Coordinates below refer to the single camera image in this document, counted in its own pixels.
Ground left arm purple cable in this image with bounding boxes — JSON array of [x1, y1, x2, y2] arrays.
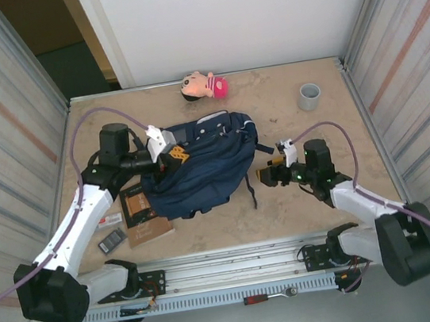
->
[[0, 100, 179, 322]]

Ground white door frame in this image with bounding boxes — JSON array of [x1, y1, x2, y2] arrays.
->
[[74, 0, 136, 95]]

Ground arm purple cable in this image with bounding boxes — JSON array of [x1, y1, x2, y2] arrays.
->
[[292, 106, 430, 299], [0, 100, 179, 322]]

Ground plush doll pink hat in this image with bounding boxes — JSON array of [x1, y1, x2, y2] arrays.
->
[[178, 66, 231, 105]]

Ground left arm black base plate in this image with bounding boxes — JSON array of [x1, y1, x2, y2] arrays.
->
[[95, 269, 169, 305]]

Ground arm base wires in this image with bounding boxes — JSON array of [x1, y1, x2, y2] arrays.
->
[[331, 255, 375, 287], [114, 279, 162, 318]]

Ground small white card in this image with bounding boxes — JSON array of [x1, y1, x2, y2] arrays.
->
[[94, 213, 125, 230]]

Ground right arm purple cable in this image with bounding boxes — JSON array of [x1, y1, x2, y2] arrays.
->
[[292, 106, 430, 299]]

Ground navy blue backpack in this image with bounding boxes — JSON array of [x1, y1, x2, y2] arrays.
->
[[131, 104, 285, 226]]

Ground grey cup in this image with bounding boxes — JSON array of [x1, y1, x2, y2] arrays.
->
[[294, 81, 324, 113]]

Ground aluminium rail frame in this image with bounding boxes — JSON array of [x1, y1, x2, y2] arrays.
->
[[67, 221, 387, 314]]

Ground brown book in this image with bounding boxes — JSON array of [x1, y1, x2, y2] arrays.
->
[[117, 178, 178, 250]]

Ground left arm base wires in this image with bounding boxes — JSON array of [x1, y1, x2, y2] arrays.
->
[[114, 279, 162, 318]]

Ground slotted grey cable duct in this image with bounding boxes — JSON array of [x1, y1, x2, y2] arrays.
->
[[78, 274, 338, 322]]

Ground right arm base wires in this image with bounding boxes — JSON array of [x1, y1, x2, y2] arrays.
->
[[331, 255, 375, 287]]

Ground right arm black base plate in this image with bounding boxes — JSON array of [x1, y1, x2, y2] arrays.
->
[[301, 236, 370, 274]]

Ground ratchet wrench red handle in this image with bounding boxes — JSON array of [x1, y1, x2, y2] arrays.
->
[[242, 285, 300, 307]]

